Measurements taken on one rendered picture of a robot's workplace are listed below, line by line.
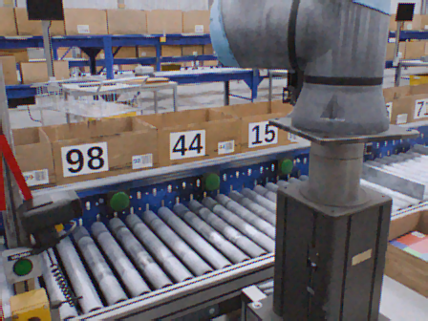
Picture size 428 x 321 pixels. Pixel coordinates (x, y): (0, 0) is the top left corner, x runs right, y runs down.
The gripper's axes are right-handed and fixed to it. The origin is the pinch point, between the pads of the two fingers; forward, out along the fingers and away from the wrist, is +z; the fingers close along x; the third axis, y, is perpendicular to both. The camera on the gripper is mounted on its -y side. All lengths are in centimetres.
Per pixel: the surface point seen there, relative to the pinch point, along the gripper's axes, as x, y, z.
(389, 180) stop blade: -12, -62, 33
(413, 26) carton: -497, -756, -34
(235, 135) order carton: -50, -6, 13
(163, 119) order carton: -79, 15, 9
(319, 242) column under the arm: 44, 35, 9
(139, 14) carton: -501, -134, -53
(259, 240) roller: -3.2, 14.9, 36.4
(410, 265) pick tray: 39.7, -2.1, 28.5
